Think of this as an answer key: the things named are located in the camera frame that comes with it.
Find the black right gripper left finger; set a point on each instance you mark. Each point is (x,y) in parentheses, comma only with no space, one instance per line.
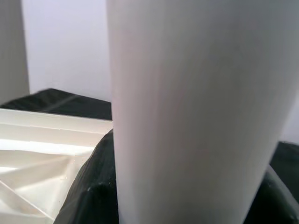
(93,182)

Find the black table cloth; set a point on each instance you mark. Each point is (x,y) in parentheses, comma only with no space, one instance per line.
(58,102)

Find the white plastic table top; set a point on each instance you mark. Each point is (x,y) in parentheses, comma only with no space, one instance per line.
(35,151)

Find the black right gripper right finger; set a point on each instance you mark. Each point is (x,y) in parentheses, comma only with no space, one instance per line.
(275,200)

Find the white plastic table leg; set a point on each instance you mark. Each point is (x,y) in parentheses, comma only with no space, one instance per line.
(187,105)

